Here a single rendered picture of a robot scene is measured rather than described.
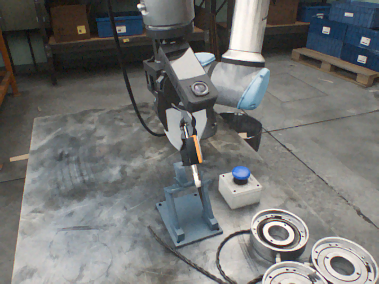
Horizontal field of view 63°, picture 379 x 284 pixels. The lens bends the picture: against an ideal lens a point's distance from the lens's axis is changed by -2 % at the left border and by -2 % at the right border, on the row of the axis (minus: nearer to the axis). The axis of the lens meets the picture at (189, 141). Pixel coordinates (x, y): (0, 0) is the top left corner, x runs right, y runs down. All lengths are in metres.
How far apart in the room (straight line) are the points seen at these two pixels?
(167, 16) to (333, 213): 1.72
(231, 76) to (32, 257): 0.60
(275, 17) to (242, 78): 3.79
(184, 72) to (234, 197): 0.33
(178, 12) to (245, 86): 0.41
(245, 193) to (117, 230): 0.28
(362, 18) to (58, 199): 3.91
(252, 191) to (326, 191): 1.48
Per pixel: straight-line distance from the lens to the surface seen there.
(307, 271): 0.58
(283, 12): 4.65
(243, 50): 0.83
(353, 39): 4.31
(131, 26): 3.89
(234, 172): 0.68
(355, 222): 2.00
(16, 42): 4.40
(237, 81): 0.82
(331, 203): 2.07
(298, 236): 0.64
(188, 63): 0.46
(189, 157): 0.53
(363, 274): 0.62
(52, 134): 1.05
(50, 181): 0.84
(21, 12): 4.09
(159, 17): 0.45
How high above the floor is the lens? 1.28
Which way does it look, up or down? 31 degrees down
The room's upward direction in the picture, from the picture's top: straight up
